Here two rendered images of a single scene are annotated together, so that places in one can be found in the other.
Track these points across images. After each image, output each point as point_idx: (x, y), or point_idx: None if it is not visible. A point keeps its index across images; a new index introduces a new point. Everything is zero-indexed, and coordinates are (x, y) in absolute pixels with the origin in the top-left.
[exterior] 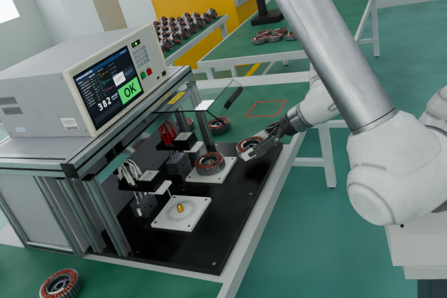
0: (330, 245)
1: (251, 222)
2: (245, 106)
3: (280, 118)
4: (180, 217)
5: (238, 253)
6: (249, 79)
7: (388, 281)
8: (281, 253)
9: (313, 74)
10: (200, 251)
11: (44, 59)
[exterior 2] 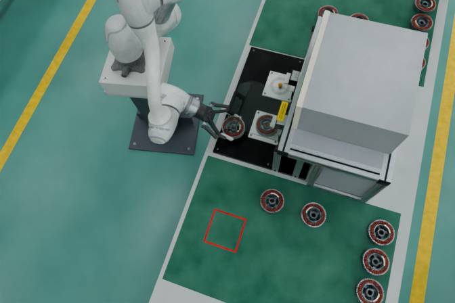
0: None
1: (236, 80)
2: (248, 246)
3: (205, 108)
4: (278, 80)
5: (242, 60)
6: None
7: (176, 180)
8: None
9: (171, 110)
10: (262, 57)
11: (383, 58)
